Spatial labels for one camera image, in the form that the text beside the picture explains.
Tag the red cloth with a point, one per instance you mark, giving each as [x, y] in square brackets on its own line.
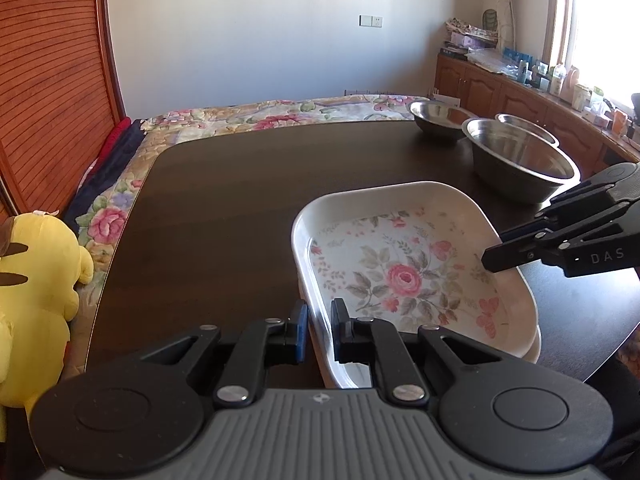
[114, 142]

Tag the dark blue cloth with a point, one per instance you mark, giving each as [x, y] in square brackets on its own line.
[107, 175]

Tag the wooden slatted wardrobe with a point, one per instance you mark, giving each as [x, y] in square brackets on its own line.
[55, 85]

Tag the white paper bag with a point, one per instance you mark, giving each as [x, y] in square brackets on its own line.
[445, 101]

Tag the medium stainless steel bowl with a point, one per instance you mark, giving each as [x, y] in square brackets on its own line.
[435, 117]

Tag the white wall socket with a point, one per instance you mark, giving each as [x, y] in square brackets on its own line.
[371, 21]

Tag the large stainless steel bowl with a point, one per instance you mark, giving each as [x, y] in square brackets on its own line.
[520, 165]

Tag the small stainless steel bowl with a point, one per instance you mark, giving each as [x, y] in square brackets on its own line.
[535, 127]

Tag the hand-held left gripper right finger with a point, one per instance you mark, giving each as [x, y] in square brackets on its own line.
[342, 335]

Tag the clear plastic bag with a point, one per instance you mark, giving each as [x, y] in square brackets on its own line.
[487, 60]

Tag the row of toiletry bottles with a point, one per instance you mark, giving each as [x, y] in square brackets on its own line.
[565, 82]

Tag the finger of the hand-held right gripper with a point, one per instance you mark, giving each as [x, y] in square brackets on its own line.
[505, 256]
[575, 202]

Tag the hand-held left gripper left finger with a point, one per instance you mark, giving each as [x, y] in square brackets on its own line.
[301, 332]

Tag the wooden cabinet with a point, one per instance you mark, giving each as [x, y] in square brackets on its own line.
[510, 97]

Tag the white floral square plate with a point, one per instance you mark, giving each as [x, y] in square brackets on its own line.
[400, 275]
[322, 370]

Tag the stack of papers and books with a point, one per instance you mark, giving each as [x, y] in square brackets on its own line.
[467, 35]

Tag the patterned beige curtain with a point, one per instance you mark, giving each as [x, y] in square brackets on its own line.
[502, 5]

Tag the yellow plush toy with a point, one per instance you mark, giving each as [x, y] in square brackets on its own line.
[35, 300]

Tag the floral bedspread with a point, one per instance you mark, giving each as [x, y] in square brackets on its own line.
[250, 112]

